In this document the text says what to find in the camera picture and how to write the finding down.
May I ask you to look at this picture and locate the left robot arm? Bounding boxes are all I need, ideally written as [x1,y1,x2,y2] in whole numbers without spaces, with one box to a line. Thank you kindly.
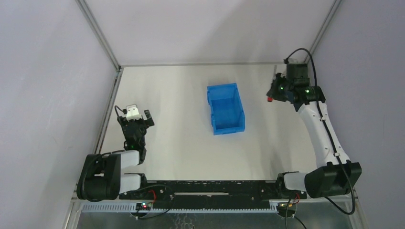
[76,106,154,202]

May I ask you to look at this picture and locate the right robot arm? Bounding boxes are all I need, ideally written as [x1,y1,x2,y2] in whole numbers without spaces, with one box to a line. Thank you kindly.
[266,63,362,198]

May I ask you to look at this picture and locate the blue plastic bin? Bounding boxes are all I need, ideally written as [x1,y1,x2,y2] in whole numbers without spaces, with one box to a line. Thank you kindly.
[207,83,245,135]

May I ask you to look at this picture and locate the small circuit board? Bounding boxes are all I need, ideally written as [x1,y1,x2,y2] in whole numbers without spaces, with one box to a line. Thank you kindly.
[136,202,153,211]

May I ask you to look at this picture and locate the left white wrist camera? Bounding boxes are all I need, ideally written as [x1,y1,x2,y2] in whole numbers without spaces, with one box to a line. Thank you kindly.
[126,104,142,121]

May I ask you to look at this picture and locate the aluminium frame rail left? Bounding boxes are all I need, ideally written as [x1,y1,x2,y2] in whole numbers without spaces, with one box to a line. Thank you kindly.
[76,0,122,154]

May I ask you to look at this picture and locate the aluminium frame rail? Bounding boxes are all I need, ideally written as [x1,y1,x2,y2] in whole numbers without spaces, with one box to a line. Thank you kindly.
[302,0,345,177]
[76,0,122,154]

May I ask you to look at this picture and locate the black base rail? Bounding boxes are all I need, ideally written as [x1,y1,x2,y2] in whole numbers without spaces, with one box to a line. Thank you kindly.
[118,180,308,210]

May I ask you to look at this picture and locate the aluminium frame rail right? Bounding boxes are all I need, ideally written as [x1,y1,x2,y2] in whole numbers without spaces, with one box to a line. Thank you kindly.
[302,0,345,177]

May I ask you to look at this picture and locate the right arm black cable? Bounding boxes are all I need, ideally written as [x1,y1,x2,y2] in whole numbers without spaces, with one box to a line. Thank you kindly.
[284,48,357,216]

